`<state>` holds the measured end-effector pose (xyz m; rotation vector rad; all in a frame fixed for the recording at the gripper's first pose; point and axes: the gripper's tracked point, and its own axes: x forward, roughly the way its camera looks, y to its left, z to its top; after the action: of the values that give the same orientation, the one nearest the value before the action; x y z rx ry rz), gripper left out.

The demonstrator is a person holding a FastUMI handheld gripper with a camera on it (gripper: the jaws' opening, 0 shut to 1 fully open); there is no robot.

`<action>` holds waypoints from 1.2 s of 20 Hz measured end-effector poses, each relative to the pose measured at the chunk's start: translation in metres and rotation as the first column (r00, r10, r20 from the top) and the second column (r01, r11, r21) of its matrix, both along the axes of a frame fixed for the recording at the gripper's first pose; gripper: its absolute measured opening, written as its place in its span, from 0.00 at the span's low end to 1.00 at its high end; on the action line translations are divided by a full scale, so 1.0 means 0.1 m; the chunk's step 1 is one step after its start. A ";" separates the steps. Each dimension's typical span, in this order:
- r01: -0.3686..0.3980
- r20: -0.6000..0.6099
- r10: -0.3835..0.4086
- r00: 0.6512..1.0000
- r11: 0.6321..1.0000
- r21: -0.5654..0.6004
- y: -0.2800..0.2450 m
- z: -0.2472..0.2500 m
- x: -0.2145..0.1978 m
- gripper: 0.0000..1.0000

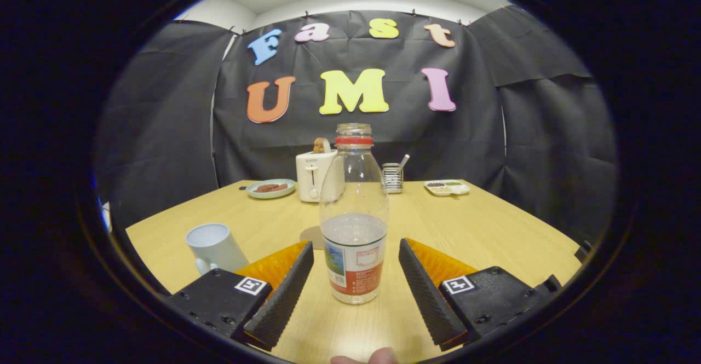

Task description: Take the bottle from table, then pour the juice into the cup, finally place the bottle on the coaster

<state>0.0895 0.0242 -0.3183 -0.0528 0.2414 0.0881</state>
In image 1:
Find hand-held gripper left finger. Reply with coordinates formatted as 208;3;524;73
164;242;315;352

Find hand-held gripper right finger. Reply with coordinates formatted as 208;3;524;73
398;238;562;352

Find round brown coaster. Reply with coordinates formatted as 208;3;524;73
300;226;325;250

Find pale blue cup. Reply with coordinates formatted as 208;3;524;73
186;223;250;276

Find clear plastic juice bottle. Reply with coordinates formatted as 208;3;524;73
319;123;390;305

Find wooden table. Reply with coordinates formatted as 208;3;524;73
126;180;582;363

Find green plate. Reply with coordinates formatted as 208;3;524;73
246;179;296;199

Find white divided dish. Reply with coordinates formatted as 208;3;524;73
424;180;471;197

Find metal utensil holder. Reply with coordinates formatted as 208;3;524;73
382;163;404;194

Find white toaster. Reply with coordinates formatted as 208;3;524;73
296;149;346;203

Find black backdrop cloth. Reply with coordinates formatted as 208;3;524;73
96;5;619;244

